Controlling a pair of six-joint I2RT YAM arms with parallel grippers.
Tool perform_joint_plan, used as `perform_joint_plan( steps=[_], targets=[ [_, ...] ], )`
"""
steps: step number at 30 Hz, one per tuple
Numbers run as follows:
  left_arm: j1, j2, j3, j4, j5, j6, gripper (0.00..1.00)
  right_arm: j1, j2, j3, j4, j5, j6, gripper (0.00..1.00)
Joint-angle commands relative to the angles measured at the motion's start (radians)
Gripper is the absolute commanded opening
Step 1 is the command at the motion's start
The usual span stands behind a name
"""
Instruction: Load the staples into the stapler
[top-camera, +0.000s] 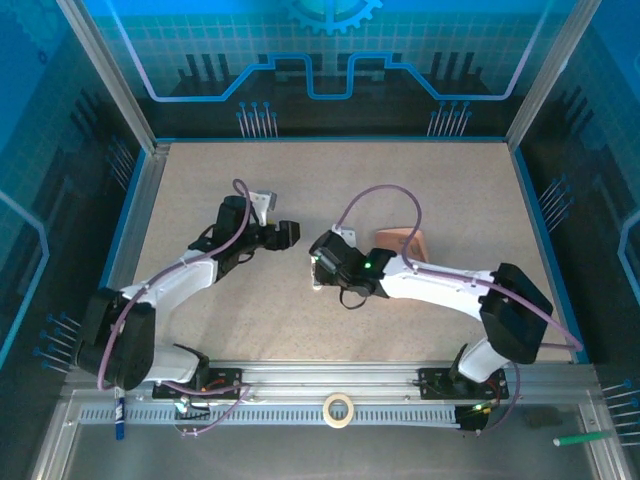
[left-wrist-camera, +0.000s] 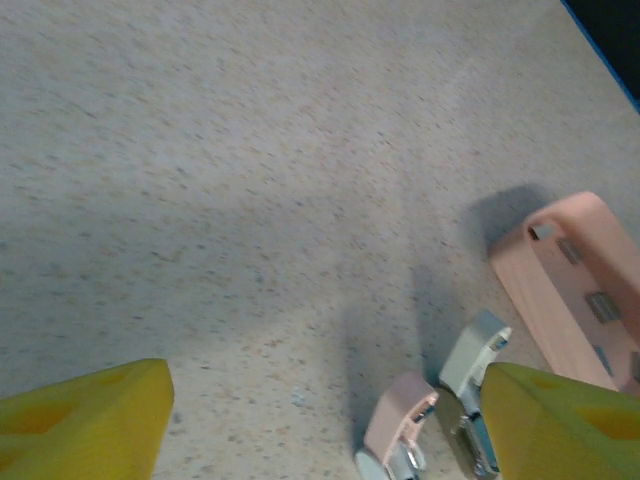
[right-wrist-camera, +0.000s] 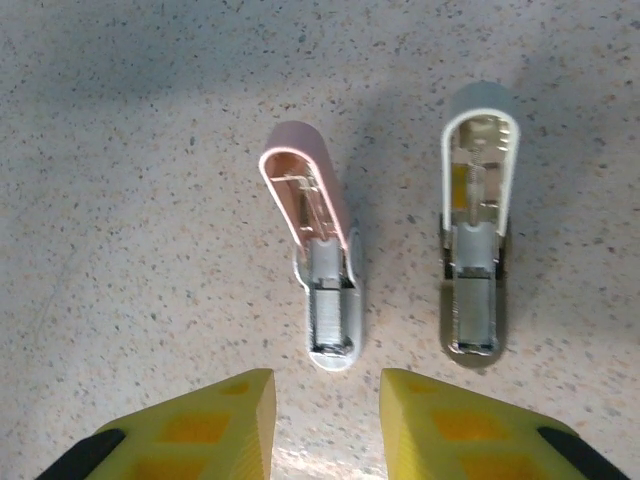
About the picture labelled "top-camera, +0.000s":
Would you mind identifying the aluminium frame post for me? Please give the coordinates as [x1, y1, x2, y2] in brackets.
[505, 0, 604, 149]
[54, 0, 157, 154]

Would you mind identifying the aluminium left frame post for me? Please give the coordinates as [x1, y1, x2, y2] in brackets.
[54, 0, 157, 154]

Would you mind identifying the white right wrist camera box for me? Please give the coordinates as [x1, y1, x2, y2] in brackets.
[329, 224, 358, 248]

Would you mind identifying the slotted grey cable duct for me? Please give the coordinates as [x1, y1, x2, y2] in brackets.
[78, 405, 459, 427]

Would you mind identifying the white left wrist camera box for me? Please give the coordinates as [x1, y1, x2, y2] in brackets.
[248, 189, 279, 225]

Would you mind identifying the beige masking tape roll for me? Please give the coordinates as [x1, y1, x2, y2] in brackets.
[322, 393, 356, 429]

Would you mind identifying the horizontal aluminium base rail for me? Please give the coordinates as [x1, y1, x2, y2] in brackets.
[62, 359, 596, 404]

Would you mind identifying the black electronics box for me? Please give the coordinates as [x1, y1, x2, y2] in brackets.
[453, 402, 494, 435]

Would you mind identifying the aluminium right frame post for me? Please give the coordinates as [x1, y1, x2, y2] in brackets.
[505, 0, 604, 149]

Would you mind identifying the blue marker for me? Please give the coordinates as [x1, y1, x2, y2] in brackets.
[114, 387, 126, 442]

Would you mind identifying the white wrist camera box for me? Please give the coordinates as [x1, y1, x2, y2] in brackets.
[329, 224, 358, 248]
[248, 189, 279, 225]

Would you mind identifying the aluminium side rail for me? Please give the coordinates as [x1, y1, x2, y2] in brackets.
[107, 142, 171, 291]

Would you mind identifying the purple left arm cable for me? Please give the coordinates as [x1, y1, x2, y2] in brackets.
[97, 178, 251, 439]

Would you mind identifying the dark grey pad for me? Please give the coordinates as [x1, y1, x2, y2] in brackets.
[523, 407, 565, 430]

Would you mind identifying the green pen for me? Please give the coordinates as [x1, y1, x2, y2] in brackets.
[552, 430, 614, 448]

